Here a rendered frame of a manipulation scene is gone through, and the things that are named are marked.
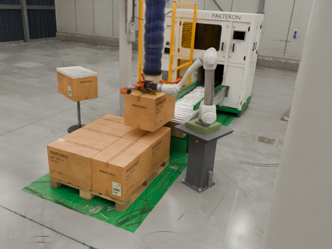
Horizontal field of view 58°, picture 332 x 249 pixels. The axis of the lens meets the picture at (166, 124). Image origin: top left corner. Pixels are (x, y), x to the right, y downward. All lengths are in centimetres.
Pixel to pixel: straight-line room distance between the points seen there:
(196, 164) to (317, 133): 330
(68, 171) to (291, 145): 328
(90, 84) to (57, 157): 162
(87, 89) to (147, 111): 158
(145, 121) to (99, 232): 130
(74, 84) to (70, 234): 233
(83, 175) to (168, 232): 110
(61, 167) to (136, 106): 108
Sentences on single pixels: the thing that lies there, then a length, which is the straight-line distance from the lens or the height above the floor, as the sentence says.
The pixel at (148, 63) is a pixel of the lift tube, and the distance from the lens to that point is 357.
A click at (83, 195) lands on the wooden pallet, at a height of 4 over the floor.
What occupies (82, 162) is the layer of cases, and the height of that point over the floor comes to 46.
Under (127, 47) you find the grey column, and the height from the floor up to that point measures 139.
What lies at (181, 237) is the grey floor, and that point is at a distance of 309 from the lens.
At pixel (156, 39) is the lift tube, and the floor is 169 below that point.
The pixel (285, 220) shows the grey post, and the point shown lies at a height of 184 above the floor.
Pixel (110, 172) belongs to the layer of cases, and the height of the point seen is 45.
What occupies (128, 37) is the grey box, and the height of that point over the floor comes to 155.
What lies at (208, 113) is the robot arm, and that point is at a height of 104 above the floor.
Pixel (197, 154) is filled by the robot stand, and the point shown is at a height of 45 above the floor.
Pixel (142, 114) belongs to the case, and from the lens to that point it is 351.
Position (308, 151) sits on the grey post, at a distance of 37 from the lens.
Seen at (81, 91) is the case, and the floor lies 77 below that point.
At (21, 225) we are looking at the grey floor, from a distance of 340.
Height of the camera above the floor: 208
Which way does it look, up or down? 22 degrees down
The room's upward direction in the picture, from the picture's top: 3 degrees clockwise
